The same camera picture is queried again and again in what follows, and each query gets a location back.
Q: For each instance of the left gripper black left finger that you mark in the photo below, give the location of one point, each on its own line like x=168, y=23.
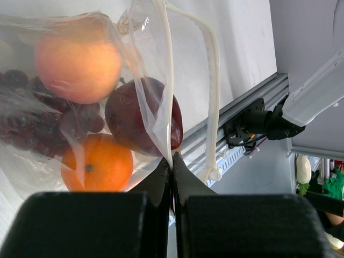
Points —
x=95, y=224

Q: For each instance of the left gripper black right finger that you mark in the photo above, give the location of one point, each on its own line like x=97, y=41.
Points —
x=213, y=225

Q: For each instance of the orange fruit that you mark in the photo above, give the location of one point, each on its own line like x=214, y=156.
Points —
x=97, y=164

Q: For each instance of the dark red apple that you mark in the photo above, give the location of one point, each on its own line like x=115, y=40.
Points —
x=125, y=122

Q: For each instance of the clear zip top bag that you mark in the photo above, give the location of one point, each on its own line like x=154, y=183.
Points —
x=155, y=39

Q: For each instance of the red grape bunch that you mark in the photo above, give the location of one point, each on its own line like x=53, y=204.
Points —
x=35, y=119

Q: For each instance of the yellow pink peach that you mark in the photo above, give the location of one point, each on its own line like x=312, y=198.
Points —
x=78, y=60

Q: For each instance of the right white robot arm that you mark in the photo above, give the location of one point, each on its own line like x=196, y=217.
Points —
x=322, y=90

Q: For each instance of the white toy vegetable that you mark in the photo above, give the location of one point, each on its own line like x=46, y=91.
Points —
x=303, y=174

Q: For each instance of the green toy item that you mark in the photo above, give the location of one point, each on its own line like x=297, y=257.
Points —
x=333, y=186

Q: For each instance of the white slotted cable duct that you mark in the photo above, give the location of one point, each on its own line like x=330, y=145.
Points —
x=225, y=158

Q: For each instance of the aluminium mounting rail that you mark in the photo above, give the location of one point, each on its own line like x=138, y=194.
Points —
x=264, y=96

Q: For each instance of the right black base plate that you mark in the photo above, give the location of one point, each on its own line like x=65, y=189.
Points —
x=246, y=128

